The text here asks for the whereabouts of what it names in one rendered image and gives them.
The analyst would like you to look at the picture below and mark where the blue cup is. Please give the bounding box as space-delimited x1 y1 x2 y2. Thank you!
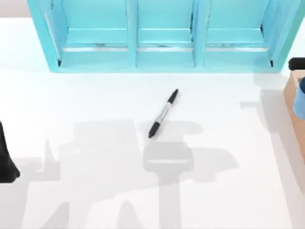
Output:
293 76 305 121

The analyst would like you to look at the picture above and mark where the salmon-coloured shallow box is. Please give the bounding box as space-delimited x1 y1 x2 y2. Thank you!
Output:
283 70 305 171

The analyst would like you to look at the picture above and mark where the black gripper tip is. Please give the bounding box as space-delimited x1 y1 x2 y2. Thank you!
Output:
0 121 20 184

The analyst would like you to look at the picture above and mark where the light blue rack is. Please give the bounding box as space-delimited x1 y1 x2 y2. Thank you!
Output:
26 0 305 73

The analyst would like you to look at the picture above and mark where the black and grey marker pen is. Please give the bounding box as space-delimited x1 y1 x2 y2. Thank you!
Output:
148 88 179 139

